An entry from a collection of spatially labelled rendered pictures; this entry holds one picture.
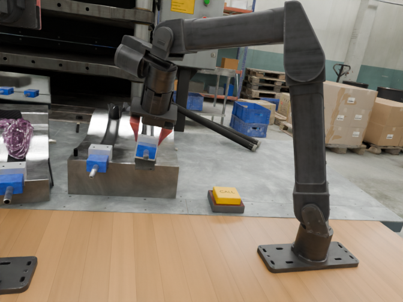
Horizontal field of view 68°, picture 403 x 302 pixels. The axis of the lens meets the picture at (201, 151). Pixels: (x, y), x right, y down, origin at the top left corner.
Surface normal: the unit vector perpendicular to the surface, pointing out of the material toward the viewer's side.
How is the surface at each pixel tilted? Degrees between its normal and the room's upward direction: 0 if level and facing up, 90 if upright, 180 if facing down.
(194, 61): 90
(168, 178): 90
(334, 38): 90
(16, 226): 0
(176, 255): 0
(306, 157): 90
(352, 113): 99
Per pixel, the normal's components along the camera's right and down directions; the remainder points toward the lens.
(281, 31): -0.35, 0.31
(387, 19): 0.15, 0.34
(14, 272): 0.13, -0.94
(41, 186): 0.43, 0.35
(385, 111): -0.95, -0.02
